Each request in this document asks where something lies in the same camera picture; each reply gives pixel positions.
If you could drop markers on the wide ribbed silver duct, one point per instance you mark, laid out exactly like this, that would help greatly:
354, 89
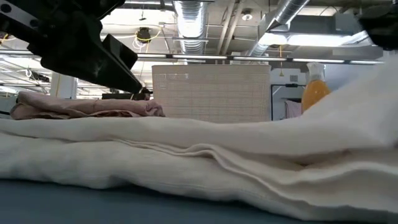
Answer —
189, 25

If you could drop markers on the white building column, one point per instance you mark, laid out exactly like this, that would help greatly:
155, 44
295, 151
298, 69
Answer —
63, 87

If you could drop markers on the white perforated laundry bin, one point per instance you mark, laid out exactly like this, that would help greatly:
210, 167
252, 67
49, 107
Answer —
211, 93

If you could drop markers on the white garment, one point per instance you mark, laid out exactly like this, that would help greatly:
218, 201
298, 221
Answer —
186, 149

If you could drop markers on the pink hanging cloth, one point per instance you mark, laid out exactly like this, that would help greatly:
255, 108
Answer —
292, 109

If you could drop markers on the pink garment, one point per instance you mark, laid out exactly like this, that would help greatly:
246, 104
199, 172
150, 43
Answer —
77, 107

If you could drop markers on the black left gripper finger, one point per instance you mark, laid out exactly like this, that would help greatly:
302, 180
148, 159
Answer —
119, 51
93, 71

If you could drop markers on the long ceiling light bar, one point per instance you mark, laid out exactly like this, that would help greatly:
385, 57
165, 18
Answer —
199, 57

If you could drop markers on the orange spray bottle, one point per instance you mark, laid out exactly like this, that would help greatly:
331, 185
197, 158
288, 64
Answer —
314, 91

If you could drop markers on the silver ventilation duct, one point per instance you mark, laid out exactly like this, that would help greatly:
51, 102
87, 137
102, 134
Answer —
280, 15

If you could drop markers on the black metal stand frame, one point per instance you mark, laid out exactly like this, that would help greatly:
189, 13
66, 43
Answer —
287, 85

